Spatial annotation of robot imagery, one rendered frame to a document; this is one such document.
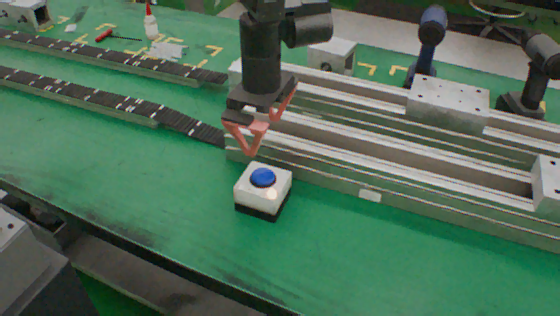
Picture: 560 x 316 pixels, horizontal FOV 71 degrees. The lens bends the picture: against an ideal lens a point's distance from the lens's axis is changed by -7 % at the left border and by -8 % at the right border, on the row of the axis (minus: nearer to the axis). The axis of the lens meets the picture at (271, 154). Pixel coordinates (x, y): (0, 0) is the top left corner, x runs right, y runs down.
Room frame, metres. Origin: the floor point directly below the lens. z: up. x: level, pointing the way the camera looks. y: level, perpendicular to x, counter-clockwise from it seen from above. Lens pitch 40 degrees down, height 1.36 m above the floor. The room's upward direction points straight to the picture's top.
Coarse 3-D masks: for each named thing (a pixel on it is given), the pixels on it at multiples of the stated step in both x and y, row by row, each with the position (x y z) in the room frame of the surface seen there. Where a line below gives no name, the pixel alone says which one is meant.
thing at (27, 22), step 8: (24, 0) 1.40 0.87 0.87; (32, 0) 1.39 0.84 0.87; (40, 0) 1.39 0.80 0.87; (16, 8) 1.35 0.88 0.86; (24, 8) 1.34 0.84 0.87; (32, 8) 1.34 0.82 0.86; (40, 8) 1.40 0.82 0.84; (48, 8) 1.40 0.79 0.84; (16, 16) 1.36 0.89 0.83; (24, 16) 1.34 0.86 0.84; (32, 16) 1.33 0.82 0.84; (40, 16) 1.38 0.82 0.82; (48, 16) 1.40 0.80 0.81; (16, 24) 1.36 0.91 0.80; (24, 24) 1.35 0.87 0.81; (32, 24) 1.33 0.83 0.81; (40, 24) 1.36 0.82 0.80; (48, 24) 1.38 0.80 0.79
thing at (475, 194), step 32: (224, 128) 0.66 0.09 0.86; (288, 128) 0.68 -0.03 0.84; (320, 128) 0.66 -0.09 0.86; (352, 128) 0.65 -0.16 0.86; (256, 160) 0.63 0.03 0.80; (288, 160) 0.60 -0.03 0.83; (320, 160) 0.59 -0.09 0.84; (352, 160) 0.56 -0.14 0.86; (384, 160) 0.56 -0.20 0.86; (416, 160) 0.58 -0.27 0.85; (448, 160) 0.56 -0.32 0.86; (480, 160) 0.56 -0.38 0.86; (352, 192) 0.55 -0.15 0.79; (384, 192) 0.53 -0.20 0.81; (416, 192) 0.51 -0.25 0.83; (448, 192) 0.49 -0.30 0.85; (480, 192) 0.48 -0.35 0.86; (512, 192) 0.51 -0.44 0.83; (480, 224) 0.46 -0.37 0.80; (512, 224) 0.44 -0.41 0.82; (544, 224) 0.42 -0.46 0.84
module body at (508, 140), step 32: (288, 64) 0.91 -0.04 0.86; (320, 96) 0.78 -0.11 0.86; (352, 96) 0.77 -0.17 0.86; (384, 96) 0.80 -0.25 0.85; (384, 128) 0.73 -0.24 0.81; (416, 128) 0.69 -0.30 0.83; (448, 128) 0.67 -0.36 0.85; (512, 128) 0.68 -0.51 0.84; (544, 128) 0.66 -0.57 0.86; (512, 160) 0.62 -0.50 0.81
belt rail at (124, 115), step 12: (0, 84) 0.98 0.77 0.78; (12, 84) 0.96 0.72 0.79; (24, 84) 0.94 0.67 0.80; (48, 96) 0.90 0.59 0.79; (60, 96) 0.89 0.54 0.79; (84, 108) 0.85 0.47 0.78; (96, 108) 0.83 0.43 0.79; (108, 108) 0.82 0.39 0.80; (132, 120) 0.79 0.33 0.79; (144, 120) 0.78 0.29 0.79
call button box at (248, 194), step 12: (252, 168) 0.57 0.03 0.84; (276, 168) 0.57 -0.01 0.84; (240, 180) 0.53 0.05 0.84; (276, 180) 0.53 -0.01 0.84; (288, 180) 0.54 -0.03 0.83; (240, 192) 0.51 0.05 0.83; (252, 192) 0.50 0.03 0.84; (264, 192) 0.51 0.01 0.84; (276, 192) 0.51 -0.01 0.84; (288, 192) 0.55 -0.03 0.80; (240, 204) 0.51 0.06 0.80; (252, 204) 0.50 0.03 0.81; (264, 204) 0.49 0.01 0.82; (276, 204) 0.49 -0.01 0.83; (264, 216) 0.49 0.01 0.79; (276, 216) 0.49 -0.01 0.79
